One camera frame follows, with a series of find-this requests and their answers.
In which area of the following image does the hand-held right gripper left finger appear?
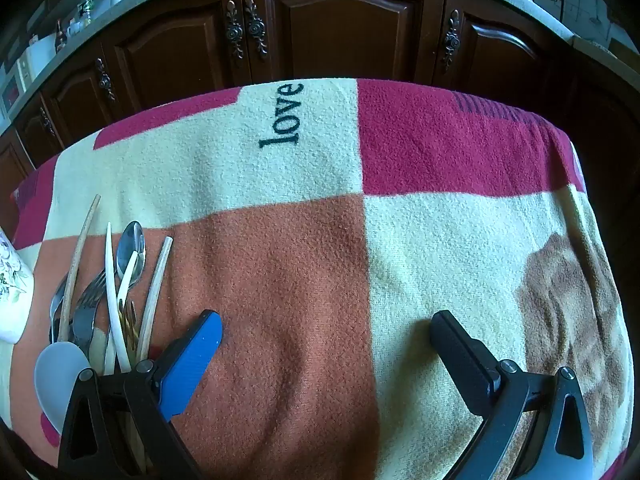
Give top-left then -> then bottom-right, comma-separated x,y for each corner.
57,309 -> 224,480

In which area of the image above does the steel fork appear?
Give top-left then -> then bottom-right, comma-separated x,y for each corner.
71,271 -> 108,356

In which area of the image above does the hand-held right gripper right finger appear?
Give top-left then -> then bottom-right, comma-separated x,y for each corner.
431,309 -> 597,480

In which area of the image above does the brown wooden chopstick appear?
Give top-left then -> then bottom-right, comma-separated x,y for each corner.
57,194 -> 102,343

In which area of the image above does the small metal fork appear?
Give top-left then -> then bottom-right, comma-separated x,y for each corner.
136,236 -> 175,363

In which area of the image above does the white utensil holder cup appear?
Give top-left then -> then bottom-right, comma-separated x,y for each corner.
0,227 -> 35,346

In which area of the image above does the gold fork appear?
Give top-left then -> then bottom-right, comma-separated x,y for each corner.
118,299 -> 138,356

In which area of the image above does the printed fleece blanket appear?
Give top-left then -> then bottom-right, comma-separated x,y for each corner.
0,77 -> 636,480

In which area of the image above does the white container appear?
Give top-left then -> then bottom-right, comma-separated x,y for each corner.
27,35 -> 56,81

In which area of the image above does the pale chopstick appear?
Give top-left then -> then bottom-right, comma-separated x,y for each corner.
104,221 -> 132,373

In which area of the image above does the white handled steel spoon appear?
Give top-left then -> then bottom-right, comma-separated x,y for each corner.
102,251 -> 141,376

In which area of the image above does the white rice paddle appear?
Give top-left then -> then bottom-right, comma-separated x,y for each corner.
34,340 -> 93,433

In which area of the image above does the dark wooden cabinet door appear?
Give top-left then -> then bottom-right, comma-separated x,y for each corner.
40,42 -> 118,148
114,0 -> 243,111
440,0 -> 576,106
10,92 -> 63,171
241,0 -> 447,88

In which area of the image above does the white microwave oven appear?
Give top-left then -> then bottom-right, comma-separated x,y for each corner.
0,55 -> 36,116

